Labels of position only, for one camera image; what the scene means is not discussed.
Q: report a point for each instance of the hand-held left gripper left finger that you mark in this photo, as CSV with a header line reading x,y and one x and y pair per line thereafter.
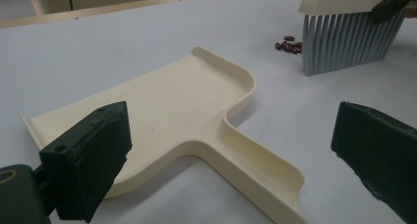
x,y
85,161

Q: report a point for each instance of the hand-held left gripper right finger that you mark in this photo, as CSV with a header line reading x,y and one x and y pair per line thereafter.
x,y
380,155

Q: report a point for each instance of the cream hand brush grey bristles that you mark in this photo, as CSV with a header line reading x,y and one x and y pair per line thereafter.
x,y
341,44

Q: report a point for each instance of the pile of red beans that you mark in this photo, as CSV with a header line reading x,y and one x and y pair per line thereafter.
x,y
288,47

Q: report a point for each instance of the cream plastic dustpan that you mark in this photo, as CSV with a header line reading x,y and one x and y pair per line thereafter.
x,y
183,96

